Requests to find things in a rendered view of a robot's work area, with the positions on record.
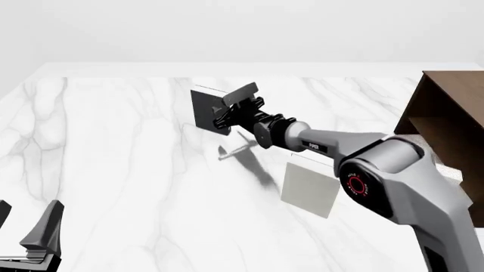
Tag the dark brown wooden shelf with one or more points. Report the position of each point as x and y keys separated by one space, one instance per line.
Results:
x=450 y=107

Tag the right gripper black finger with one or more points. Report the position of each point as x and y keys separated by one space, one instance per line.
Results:
x=227 y=120

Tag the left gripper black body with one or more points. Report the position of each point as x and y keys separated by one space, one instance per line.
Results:
x=26 y=263

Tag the dark grey book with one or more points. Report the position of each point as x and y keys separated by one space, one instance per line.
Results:
x=204 y=110

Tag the small flat grey plate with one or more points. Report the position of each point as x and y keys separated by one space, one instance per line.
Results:
x=239 y=93

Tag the silver-grey right robot arm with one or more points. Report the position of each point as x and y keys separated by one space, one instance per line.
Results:
x=412 y=184

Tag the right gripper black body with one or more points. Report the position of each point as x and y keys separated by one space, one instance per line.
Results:
x=249 y=112

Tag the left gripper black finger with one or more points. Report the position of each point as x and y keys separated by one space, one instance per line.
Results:
x=3 y=212
x=47 y=229

